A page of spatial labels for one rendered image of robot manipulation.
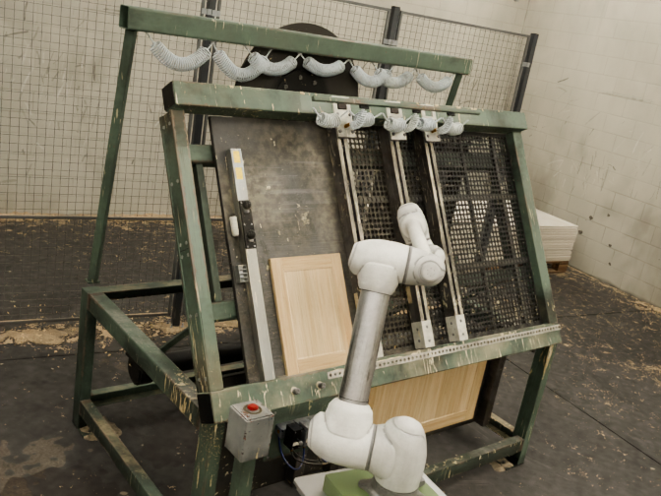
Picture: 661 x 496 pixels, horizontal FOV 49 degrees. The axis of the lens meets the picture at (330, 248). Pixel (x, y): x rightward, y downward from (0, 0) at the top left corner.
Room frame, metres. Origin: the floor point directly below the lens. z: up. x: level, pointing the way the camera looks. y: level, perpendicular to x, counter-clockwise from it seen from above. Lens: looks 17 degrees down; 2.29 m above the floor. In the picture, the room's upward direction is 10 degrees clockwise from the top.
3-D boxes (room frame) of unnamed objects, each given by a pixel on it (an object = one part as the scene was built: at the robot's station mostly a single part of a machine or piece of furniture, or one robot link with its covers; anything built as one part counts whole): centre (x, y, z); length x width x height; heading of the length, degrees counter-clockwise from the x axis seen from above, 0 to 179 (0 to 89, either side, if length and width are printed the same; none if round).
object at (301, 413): (2.66, -0.12, 0.69); 0.50 x 0.14 x 0.24; 131
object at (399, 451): (2.14, -0.34, 0.98); 0.18 x 0.16 x 0.22; 85
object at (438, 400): (3.52, -0.63, 0.52); 0.90 x 0.02 x 0.55; 131
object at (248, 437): (2.32, 0.17, 0.84); 0.12 x 0.12 x 0.18; 41
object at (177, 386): (3.64, -0.06, 0.41); 2.20 x 1.38 x 0.83; 131
